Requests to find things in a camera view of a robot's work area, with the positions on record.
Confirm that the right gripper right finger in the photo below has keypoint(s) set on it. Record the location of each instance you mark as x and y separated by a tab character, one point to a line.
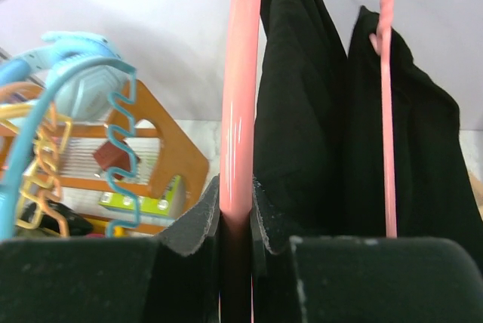
276	227

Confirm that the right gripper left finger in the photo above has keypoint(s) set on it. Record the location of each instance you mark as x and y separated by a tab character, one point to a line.
187	234

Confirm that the blue hanger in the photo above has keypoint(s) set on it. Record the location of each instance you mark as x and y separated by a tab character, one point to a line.
37	111

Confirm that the black trousers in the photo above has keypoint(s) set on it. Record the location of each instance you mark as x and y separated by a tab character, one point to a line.
318	150

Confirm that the pink hanger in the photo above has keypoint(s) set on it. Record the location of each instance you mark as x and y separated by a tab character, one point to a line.
237	149

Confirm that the orange hanger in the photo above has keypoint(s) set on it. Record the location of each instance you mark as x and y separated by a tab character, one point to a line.
41	181

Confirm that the green card box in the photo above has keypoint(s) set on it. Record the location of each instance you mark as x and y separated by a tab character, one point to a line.
169	205

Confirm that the wooden shelf rack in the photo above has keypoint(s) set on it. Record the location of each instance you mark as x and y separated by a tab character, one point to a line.
162	149

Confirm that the brown cube box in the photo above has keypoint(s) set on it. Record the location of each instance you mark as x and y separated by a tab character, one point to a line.
108	155

